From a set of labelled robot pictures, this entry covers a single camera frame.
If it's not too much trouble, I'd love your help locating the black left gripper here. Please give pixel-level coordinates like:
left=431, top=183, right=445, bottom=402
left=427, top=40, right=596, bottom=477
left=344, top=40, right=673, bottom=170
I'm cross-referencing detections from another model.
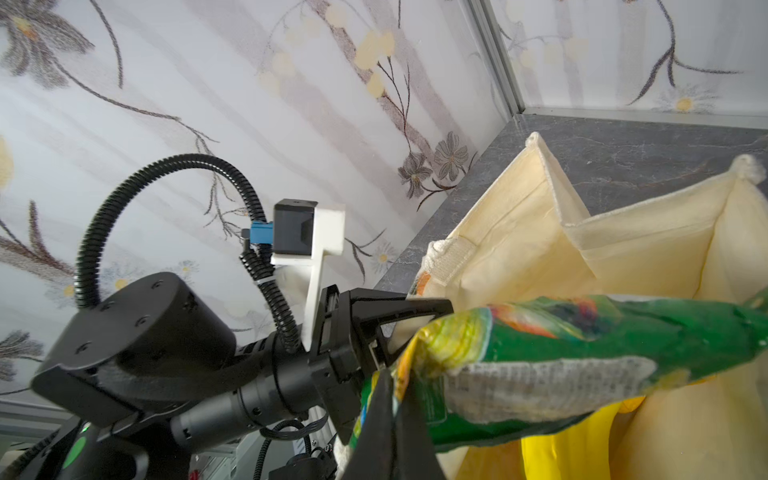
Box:
left=308, top=285, right=453, bottom=444

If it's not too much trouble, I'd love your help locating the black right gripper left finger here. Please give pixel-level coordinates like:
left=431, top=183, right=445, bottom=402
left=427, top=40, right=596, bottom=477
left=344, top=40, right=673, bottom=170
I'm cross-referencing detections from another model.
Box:
left=342, top=373, right=394, bottom=480

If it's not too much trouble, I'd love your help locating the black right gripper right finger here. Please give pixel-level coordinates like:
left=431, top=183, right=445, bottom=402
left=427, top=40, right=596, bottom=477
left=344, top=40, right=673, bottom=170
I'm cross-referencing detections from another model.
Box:
left=395, top=386, right=446, bottom=480

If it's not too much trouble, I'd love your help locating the green snack bag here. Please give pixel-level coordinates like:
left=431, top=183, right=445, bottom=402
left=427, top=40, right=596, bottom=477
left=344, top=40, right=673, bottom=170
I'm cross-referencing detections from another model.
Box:
left=347, top=287, right=768, bottom=454

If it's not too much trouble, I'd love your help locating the yellow banana bunch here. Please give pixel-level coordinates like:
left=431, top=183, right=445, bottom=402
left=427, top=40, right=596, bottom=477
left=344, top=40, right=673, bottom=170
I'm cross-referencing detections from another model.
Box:
left=521, top=397, right=645, bottom=479

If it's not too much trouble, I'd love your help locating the cream floral tote bag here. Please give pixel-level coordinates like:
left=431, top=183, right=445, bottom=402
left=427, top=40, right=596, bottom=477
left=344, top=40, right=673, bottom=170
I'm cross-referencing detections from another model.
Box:
left=335, top=131, right=768, bottom=480

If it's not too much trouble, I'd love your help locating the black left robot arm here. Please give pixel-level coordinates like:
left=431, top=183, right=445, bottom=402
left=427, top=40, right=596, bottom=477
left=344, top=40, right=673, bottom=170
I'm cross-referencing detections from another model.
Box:
left=2, top=153, right=453, bottom=479

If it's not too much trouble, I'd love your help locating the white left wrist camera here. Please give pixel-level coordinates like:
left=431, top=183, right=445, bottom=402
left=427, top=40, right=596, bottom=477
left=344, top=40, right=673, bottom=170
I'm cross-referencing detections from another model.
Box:
left=239, top=199, right=346, bottom=354

